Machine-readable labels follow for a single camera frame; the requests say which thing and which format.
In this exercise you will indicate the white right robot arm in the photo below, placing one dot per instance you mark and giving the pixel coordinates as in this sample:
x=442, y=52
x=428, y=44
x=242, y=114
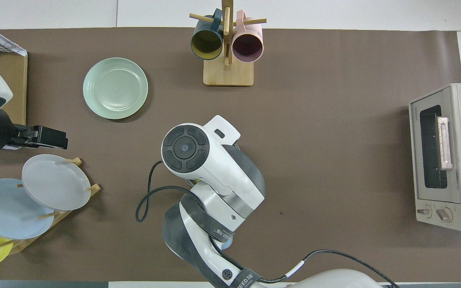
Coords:
x=214, y=168

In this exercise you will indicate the grey plate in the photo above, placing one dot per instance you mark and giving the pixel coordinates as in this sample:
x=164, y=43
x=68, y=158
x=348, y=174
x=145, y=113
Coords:
x=56, y=182

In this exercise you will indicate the wooden plate rack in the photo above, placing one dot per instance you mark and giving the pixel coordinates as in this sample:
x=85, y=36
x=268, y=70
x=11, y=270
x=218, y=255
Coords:
x=66, y=214

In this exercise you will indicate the light blue plate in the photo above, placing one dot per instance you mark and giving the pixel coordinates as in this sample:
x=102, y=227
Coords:
x=6, y=210

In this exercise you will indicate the mint green plate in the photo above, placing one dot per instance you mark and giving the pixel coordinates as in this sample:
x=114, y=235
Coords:
x=115, y=88

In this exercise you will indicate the brown wooden base board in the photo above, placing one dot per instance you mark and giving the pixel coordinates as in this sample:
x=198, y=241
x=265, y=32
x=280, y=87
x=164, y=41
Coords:
x=12, y=88

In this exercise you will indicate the white checked cloth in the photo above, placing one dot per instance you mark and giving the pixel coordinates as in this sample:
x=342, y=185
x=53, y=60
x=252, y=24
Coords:
x=2, y=40

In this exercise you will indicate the dark teal mug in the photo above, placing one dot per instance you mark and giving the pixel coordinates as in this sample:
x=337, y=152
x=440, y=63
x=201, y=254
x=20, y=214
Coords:
x=206, y=42

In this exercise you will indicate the wooden mug tree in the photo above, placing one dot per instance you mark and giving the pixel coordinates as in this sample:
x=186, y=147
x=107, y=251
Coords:
x=228, y=74

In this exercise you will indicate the pink ribbed mug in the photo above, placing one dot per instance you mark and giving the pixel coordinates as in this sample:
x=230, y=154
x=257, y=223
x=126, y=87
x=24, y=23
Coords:
x=247, y=46

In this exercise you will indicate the brown table mat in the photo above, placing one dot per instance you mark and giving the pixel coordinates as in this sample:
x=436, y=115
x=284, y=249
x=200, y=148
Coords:
x=326, y=120

